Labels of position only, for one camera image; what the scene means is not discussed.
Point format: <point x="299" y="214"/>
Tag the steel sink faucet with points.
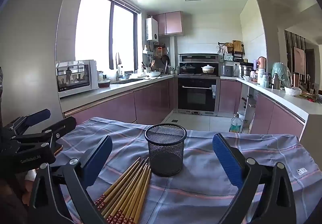
<point x="117" y="70"/>

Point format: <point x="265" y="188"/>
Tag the white wall water heater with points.
<point x="152" y="29"/>

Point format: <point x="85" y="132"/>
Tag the white dish of food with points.
<point x="155" y="73"/>

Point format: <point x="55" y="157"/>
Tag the bunch of wooden chopsticks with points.
<point x="130" y="188"/>

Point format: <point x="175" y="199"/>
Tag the green covered appliance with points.
<point x="283" y="73"/>

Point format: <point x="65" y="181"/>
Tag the black flat object copper edge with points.
<point x="59" y="149"/>

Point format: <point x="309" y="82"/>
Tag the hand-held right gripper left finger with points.
<point x="96" y="161"/>

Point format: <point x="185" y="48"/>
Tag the steel range hood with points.
<point x="198" y="58"/>

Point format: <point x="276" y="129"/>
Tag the hanging kitchen utensils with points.
<point x="157" y="58"/>

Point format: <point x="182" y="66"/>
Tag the pink kettle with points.
<point x="262" y="63"/>

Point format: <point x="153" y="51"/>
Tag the framed picture board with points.
<point x="299" y="59"/>

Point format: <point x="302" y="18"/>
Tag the grey refrigerator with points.
<point x="32" y="37"/>

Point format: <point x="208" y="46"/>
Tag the pink wall cabinets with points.
<point x="169" y="22"/>

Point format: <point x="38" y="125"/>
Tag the person's left hand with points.
<point x="12" y="198"/>

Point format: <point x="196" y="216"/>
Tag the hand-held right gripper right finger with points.
<point x="226" y="161"/>

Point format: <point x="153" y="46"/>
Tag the black mesh utensil holder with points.
<point x="166" y="153"/>

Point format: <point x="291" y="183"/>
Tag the black wall rack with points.
<point x="232" y="51"/>

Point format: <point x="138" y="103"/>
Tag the black built-in oven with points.
<point x="196" y="93"/>

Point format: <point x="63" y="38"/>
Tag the steel thermos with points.
<point x="276" y="81"/>

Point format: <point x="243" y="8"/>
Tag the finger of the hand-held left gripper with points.
<point x="61" y="126"/>
<point x="37" y="115"/>

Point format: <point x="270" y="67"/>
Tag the white countertop oven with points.
<point x="75" y="78"/>

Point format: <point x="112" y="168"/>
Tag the blue plaid tablecloth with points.
<point x="201" y="188"/>

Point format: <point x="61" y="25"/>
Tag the kitchen window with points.
<point x="93" y="25"/>

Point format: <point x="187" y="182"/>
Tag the steel steamer pot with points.
<point x="247" y="70"/>

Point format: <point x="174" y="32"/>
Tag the red bowl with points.
<point x="104" y="84"/>

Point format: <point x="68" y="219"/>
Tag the white bowl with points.
<point x="293" y="91"/>

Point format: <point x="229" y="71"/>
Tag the white casserole pot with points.
<point x="207" y="69"/>

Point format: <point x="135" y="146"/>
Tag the plastic oil bottle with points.
<point x="236" y="126"/>

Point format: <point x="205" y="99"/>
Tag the black wok with lid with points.
<point x="188" y="68"/>

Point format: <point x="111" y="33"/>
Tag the grey rice cooker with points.
<point x="227" y="71"/>

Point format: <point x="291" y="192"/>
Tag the pink base cabinet run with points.
<point x="120" y="105"/>
<point x="271" y="113"/>

